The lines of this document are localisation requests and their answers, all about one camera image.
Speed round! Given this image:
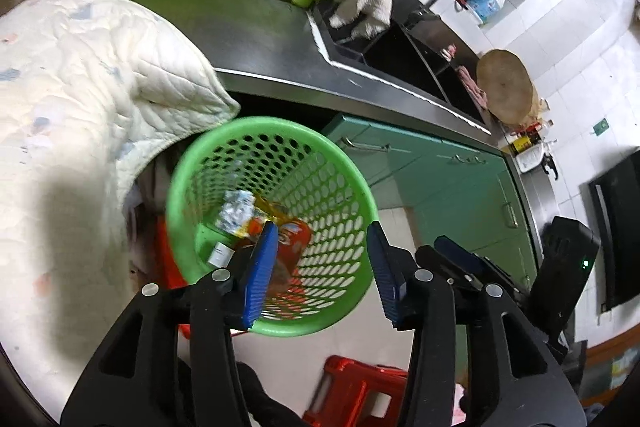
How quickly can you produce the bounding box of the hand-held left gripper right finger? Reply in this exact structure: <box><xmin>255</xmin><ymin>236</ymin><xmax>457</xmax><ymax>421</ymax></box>
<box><xmin>367</xmin><ymin>219</ymin><xmax>586</xmax><ymax>427</ymax></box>

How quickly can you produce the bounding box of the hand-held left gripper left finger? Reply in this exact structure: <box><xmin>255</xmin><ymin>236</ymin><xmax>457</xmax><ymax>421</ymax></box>
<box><xmin>60</xmin><ymin>222</ymin><xmax>279</xmax><ymax>427</ymax></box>

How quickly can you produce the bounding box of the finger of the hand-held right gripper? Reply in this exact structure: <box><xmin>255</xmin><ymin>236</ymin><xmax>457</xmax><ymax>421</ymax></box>
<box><xmin>434</xmin><ymin>235</ymin><xmax>523</xmax><ymax>298</ymax></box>

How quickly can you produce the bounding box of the red plastic cup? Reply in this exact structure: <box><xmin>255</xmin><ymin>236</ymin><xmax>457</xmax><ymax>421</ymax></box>
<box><xmin>272</xmin><ymin>218</ymin><xmax>313</xmax><ymax>283</ymax></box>

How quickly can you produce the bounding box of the silver foil wrapper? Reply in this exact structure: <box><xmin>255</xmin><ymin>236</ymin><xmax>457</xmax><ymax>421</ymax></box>
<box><xmin>216</xmin><ymin>189</ymin><xmax>257</xmax><ymax>235</ymax></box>

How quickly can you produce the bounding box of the green perforated plastic basket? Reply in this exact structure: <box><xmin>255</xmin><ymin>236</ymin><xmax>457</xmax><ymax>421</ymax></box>
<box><xmin>165</xmin><ymin>116</ymin><xmax>379</xmax><ymax>338</ymax></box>

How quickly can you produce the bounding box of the green kitchen cabinet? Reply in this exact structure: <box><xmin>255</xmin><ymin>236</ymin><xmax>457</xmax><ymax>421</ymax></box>
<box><xmin>320</xmin><ymin>114</ymin><xmax>541</xmax><ymax>288</ymax></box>

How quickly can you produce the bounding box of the black appliance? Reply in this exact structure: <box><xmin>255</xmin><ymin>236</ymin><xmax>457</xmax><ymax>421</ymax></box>
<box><xmin>587</xmin><ymin>152</ymin><xmax>640</xmax><ymax>313</ymax></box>

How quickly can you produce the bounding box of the white condiment tray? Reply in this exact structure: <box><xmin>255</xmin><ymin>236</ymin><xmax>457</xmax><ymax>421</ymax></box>
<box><xmin>510</xmin><ymin>122</ymin><xmax>558</xmax><ymax>175</ymax></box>

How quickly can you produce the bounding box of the pink rag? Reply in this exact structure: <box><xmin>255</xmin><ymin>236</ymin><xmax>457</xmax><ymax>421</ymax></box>
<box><xmin>457</xmin><ymin>64</ymin><xmax>488</xmax><ymax>108</ymax></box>

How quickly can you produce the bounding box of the round wooden chopping block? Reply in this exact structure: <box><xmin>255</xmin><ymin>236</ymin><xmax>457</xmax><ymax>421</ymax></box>
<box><xmin>476</xmin><ymin>49</ymin><xmax>541</xmax><ymax>125</ymax></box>

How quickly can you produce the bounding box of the steel sink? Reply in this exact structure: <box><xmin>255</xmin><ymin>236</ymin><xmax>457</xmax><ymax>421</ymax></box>
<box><xmin>307</xmin><ymin>0</ymin><xmax>493</xmax><ymax>135</ymax></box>

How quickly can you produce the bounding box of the white quilted mat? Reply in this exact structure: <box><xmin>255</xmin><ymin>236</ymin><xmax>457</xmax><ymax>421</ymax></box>
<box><xmin>0</xmin><ymin>0</ymin><xmax>242</xmax><ymax>358</ymax></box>

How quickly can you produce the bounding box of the white detergent bottle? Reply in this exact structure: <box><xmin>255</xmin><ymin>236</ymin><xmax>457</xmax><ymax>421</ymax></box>
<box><xmin>465</xmin><ymin>0</ymin><xmax>507</xmax><ymax>26</ymax></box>

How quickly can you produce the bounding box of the white rag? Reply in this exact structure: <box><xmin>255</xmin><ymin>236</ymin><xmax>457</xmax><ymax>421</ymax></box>
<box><xmin>328</xmin><ymin>0</ymin><xmax>393</xmax><ymax>40</ymax></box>

